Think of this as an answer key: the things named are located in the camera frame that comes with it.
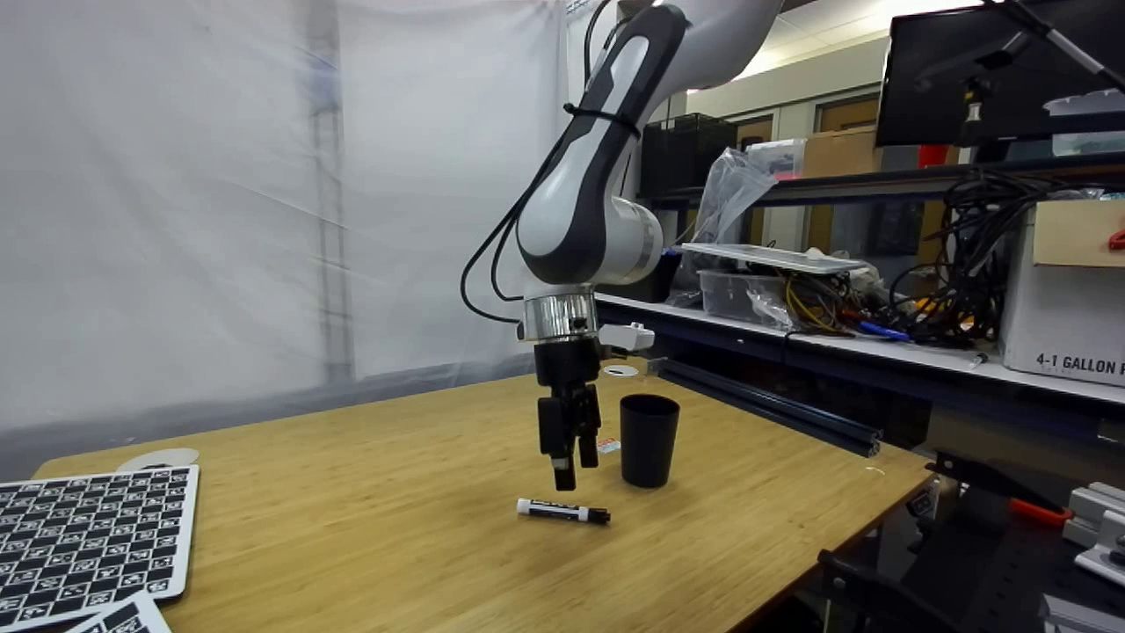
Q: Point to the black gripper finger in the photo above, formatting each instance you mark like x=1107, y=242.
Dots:
x=564, y=468
x=590, y=446

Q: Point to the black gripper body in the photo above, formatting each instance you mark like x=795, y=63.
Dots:
x=568, y=372

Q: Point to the white marker with black cap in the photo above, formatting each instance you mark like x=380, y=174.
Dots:
x=558, y=508

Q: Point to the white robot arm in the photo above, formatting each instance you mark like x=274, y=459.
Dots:
x=586, y=222

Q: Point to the black plastic cup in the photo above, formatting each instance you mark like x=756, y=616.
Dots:
x=650, y=446

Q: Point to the red and white sticker label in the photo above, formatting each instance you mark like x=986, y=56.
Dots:
x=610, y=450

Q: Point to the small white rounded object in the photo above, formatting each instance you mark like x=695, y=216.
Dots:
x=624, y=372

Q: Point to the clear plastic container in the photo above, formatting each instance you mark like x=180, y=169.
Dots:
x=732, y=297

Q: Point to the flat white tray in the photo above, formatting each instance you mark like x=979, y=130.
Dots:
x=762, y=260

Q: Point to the clear plastic bag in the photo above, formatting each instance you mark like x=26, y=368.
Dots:
x=725, y=194

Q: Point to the black cabinet box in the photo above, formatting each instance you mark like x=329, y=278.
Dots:
x=695, y=162

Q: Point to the white shelf board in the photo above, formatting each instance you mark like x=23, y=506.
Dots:
x=847, y=348

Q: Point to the brown cardboard box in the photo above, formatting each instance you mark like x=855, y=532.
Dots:
x=837, y=154

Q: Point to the dark shelf board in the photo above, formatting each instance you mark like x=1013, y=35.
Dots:
x=868, y=186

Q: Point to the flat white round disc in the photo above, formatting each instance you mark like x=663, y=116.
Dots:
x=161, y=459

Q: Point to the white translucent curtain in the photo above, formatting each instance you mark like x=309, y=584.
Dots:
x=176, y=213

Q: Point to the small checkered calibration board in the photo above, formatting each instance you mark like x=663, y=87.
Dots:
x=126, y=621

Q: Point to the black monitor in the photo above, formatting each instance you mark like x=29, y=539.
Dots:
x=936, y=84

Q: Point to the white carton with gallon print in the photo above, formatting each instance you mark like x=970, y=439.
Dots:
x=1058, y=318

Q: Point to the large checkered calibration board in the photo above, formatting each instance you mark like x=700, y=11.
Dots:
x=81, y=539

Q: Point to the silver aluminium extrusion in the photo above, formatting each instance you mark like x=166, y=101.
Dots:
x=1097, y=515

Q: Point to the black aluminium rail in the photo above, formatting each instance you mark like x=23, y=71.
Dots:
x=776, y=409

